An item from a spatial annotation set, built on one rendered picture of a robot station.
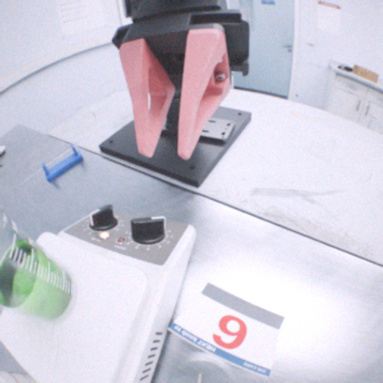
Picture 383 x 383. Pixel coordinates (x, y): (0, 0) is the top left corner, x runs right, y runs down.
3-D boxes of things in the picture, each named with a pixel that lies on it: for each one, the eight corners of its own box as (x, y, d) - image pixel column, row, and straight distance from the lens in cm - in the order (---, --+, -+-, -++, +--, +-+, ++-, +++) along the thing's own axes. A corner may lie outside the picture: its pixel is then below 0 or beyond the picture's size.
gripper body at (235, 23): (249, 23, 13) (245, -20, 19) (106, 43, 16) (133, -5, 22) (248, 81, 18) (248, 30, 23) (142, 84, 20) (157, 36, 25)
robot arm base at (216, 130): (226, 102, 30) (236, 88, 36) (125, 97, 40) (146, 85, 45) (226, 144, 33) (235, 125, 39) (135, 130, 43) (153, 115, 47)
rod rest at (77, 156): (80, 153, 48) (74, 140, 47) (83, 158, 45) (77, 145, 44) (46, 175, 49) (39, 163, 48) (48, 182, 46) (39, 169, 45)
